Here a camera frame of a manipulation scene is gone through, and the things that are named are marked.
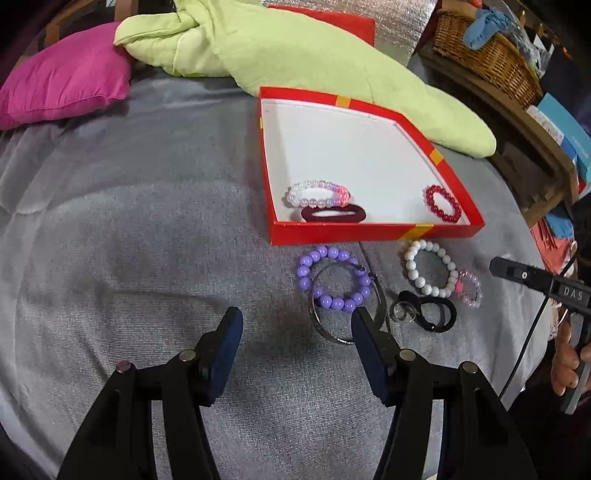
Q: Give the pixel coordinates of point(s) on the magenta pillow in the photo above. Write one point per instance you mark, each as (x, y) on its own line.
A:
(69, 78)

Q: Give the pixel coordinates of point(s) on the silver metal bangle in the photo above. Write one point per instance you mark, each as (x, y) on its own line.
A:
(316, 314)

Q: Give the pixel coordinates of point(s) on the red cardboard box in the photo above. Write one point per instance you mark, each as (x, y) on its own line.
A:
(351, 147)

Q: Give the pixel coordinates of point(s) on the red cushion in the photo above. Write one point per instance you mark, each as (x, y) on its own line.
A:
(341, 21)

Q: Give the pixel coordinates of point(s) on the blue box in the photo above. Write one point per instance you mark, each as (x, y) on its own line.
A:
(570, 134)

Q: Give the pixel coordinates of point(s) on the light green quilt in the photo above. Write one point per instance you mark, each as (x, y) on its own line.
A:
(295, 50)

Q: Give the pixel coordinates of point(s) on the wooden shelf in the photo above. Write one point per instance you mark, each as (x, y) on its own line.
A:
(521, 129)

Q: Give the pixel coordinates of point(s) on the person's right hand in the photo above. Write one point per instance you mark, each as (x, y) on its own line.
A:
(564, 360)

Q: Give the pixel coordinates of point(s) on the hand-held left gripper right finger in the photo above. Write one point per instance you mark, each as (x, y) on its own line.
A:
(369, 360)

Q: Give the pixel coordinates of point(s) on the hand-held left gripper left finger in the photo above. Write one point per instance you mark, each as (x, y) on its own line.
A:
(226, 355)

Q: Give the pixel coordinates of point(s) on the silver foil mat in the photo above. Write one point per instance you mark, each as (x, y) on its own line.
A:
(397, 27)

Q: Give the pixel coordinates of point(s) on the blue cloth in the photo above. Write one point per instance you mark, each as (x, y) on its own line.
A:
(485, 27)

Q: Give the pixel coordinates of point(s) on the orange cloth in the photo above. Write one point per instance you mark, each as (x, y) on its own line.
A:
(551, 249)

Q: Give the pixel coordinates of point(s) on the wicker basket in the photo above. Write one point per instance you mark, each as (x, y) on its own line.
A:
(489, 55)

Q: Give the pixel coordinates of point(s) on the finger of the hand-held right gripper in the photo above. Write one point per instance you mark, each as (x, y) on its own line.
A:
(524, 276)

